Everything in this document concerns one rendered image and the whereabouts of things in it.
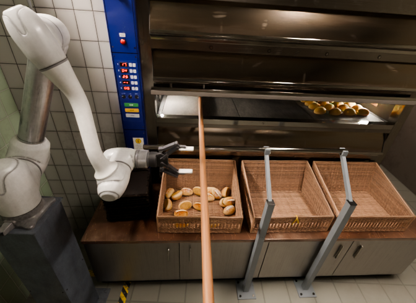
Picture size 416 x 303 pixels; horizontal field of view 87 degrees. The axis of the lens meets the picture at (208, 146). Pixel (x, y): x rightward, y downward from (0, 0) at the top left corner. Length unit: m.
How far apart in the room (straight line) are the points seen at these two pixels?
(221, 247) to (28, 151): 1.22
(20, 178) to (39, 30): 0.57
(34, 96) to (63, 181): 1.11
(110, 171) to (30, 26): 0.53
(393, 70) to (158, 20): 1.56
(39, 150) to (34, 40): 0.54
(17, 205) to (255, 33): 1.44
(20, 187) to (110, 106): 0.75
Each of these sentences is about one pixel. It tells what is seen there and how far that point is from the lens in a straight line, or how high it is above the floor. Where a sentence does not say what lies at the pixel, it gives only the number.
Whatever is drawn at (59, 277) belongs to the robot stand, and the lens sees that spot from 1.52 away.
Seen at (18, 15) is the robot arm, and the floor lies 1.79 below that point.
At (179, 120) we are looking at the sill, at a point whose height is 1.16.
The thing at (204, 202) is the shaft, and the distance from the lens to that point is 0.89.
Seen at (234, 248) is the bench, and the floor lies 0.48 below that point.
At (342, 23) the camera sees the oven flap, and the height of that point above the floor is 1.82.
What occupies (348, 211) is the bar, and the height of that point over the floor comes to 0.90.
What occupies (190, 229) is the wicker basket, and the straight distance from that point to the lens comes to 1.55.
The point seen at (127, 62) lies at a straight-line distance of 1.50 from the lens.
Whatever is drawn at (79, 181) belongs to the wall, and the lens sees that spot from 2.12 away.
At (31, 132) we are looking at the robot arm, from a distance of 1.26.
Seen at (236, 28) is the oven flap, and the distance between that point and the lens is 1.46.
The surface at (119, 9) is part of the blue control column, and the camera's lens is 1.47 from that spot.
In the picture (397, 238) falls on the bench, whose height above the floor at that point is 0.57.
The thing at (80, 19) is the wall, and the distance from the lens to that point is 1.58.
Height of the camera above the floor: 1.84
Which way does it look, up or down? 32 degrees down
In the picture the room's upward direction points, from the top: 4 degrees clockwise
